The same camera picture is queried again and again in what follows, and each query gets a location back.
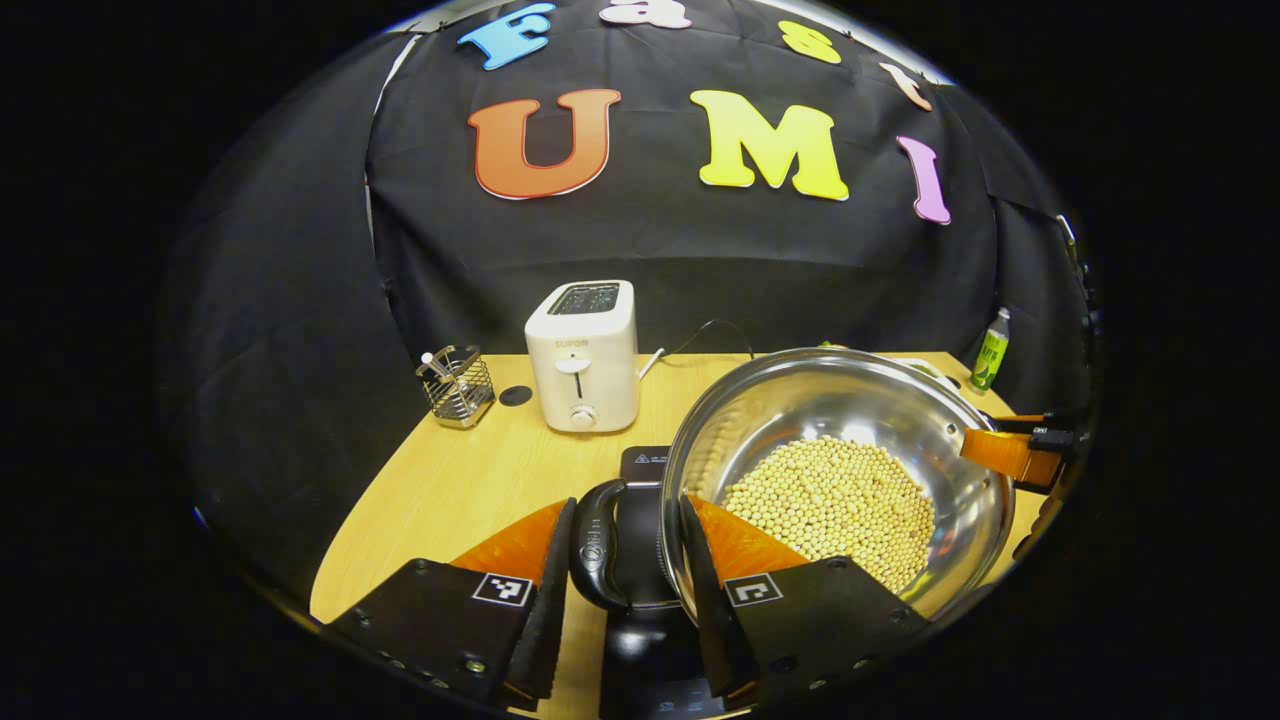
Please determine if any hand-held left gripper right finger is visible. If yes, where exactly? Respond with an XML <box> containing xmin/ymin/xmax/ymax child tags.
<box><xmin>678</xmin><ymin>493</ymin><xmax>931</xmax><ymax>706</ymax></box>

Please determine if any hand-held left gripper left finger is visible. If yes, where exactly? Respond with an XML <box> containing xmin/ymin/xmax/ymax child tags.
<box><xmin>325</xmin><ymin>497</ymin><xmax>579</xmax><ymax>713</ymax></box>

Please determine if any black induction cooktop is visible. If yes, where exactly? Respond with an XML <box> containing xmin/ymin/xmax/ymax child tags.
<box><xmin>600</xmin><ymin>445</ymin><xmax>731</xmax><ymax>720</ymax></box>

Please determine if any stainless steel pot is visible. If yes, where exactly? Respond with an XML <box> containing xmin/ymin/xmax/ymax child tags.
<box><xmin>570</xmin><ymin>347</ymin><xmax>1016</xmax><ymax>626</ymax></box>

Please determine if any green drink bottle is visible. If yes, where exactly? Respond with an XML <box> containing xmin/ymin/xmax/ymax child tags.
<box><xmin>968</xmin><ymin>307</ymin><xmax>1011</xmax><ymax>393</ymax></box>

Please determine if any pile of soybeans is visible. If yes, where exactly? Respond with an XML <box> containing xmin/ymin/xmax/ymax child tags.
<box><xmin>720</xmin><ymin>436</ymin><xmax>937</xmax><ymax>595</ymax></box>

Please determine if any white toaster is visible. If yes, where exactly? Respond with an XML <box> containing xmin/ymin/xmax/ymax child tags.
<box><xmin>524</xmin><ymin>280</ymin><xmax>641</xmax><ymax>434</ymax></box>

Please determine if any metal wire utensil holder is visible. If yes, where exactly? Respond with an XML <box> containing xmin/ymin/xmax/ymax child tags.
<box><xmin>416</xmin><ymin>345</ymin><xmax>497</xmax><ymax>431</ymax></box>

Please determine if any black power cable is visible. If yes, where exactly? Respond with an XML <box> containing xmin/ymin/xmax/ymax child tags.
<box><xmin>640</xmin><ymin>318</ymin><xmax>757</xmax><ymax>377</ymax></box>

